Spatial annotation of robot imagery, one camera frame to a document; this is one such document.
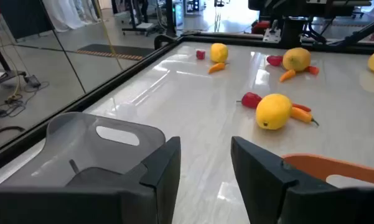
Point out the small red pepper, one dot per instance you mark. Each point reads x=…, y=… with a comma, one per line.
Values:
x=274, y=60
x=200, y=54
x=251, y=100

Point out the orange plastic basket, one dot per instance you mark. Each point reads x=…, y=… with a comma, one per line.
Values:
x=314, y=166

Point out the black hazard-striped floor mat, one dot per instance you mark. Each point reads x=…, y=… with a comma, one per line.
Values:
x=112, y=51

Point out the black tripod leg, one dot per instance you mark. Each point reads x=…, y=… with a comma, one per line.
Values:
x=0, y=56

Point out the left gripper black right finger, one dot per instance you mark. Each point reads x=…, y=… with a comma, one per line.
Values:
x=267, y=193

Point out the black rolling stand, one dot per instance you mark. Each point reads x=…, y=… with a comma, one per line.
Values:
x=137, y=18

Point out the black power adapter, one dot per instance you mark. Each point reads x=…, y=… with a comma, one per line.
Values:
x=33, y=81

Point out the black room divider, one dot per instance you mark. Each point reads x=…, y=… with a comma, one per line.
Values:
x=25, y=18

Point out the white drape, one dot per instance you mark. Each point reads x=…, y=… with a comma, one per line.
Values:
x=68, y=14

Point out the grey metal mounting plate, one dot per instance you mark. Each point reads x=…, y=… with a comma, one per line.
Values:
x=271, y=35

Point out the small orange pepper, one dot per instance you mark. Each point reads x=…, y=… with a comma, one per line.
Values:
x=216, y=68
x=287, y=75

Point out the orange pepper with green stem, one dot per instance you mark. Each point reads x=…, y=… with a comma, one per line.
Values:
x=302, y=115

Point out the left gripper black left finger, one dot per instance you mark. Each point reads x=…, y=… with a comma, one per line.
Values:
x=143, y=205

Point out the slim red chili pepper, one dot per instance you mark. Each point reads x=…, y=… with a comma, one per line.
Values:
x=301, y=107

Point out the orange carrot toy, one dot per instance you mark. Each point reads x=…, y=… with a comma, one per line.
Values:
x=312, y=70

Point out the red emergency button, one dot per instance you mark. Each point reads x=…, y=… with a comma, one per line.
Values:
x=261, y=26

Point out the grey translucent plastic basket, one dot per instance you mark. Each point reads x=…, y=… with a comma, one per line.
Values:
x=81, y=137

